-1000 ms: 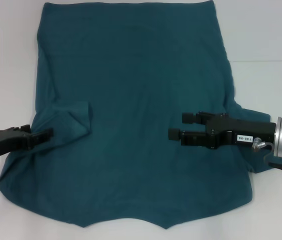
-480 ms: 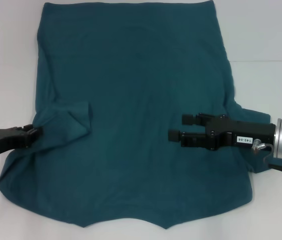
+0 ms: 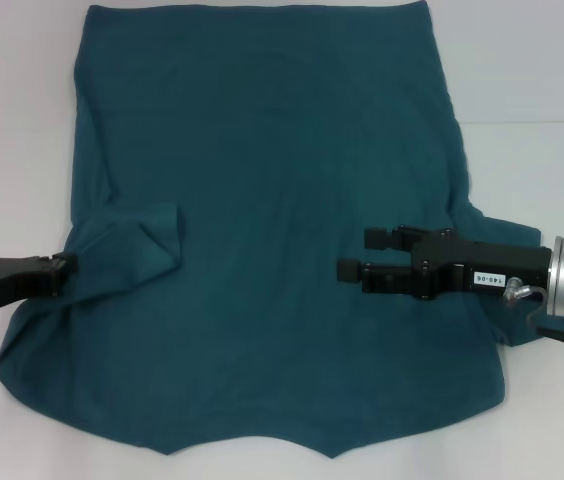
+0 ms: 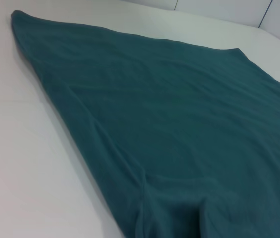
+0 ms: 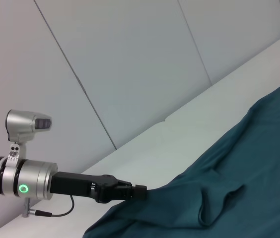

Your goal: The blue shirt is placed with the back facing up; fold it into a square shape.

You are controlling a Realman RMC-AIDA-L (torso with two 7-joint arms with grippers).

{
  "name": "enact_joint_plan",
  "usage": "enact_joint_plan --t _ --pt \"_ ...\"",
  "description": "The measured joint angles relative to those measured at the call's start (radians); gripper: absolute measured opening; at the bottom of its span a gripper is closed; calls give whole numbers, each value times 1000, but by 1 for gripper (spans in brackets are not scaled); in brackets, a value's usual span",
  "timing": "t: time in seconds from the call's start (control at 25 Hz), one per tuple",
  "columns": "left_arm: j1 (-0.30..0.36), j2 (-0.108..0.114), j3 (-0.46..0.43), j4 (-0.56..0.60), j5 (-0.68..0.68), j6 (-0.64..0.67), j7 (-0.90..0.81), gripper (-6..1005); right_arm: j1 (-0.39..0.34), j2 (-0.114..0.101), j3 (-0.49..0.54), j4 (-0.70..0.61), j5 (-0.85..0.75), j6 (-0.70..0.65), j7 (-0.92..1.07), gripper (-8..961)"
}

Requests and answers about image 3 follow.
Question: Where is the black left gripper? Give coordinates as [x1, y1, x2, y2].
[0, 252, 80, 321]

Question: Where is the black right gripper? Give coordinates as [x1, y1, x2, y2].
[337, 224, 554, 302]

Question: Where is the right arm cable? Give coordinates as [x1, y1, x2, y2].
[503, 276, 564, 347]

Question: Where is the teal blue shirt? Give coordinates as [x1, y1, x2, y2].
[0, 3, 553, 446]

